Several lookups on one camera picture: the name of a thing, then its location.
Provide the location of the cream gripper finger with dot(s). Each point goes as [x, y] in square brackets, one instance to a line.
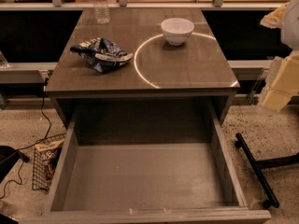
[282, 83]
[274, 19]

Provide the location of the blue chip bag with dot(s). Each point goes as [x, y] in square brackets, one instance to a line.
[102, 55]

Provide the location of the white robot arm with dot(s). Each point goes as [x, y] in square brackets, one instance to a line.
[289, 32]

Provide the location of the tan snack bag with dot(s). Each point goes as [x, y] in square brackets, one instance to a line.
[50, 155]

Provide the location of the black chair base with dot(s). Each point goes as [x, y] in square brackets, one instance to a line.
[258, 166]

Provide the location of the white ceramic bowl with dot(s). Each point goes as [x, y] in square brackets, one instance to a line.
[177, 30]

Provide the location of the grey cabinet with top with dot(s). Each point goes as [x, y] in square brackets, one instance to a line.
[158, 69]

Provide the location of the open grey drawer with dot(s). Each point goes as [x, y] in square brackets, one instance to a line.
[142, 162]

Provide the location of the clear plastic water bottle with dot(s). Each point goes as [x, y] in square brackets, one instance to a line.
[101, 11]

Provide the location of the black object at left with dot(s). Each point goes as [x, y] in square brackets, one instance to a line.
[8, 157]

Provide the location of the metal bracket right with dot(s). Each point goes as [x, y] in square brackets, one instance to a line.
[260, 70]

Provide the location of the black wire basket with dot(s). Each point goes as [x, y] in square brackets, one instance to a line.
[39, 181]

